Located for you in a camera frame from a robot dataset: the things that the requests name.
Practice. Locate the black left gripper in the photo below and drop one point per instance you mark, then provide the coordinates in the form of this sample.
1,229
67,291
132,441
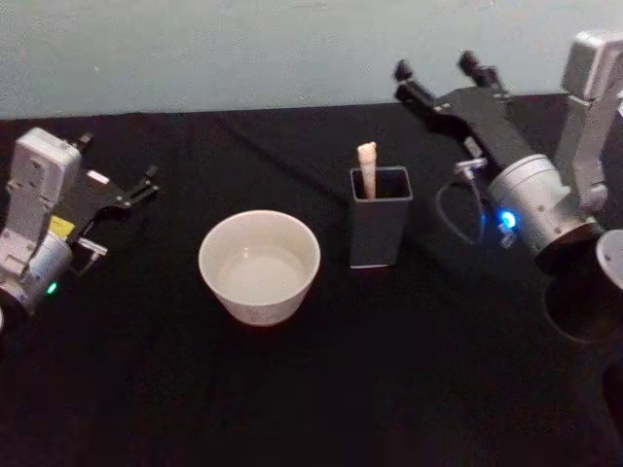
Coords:
92,197

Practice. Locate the white ceramic bowl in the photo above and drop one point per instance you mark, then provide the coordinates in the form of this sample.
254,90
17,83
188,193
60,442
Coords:
259,272

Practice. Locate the plain pale wall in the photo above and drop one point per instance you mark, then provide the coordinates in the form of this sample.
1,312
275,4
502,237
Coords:
219,48

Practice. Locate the black table cloth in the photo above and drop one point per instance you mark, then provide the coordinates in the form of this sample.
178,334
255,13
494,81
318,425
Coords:
311,389

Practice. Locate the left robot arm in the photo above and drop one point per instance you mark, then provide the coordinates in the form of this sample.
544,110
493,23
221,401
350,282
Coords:
34,233

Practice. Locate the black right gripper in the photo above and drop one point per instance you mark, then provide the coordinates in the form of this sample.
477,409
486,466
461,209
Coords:
479,124

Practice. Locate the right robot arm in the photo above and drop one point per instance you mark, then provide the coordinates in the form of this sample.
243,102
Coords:
584,160

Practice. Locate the dark grey rectangular holder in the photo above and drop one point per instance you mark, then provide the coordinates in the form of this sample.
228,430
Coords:
377,233

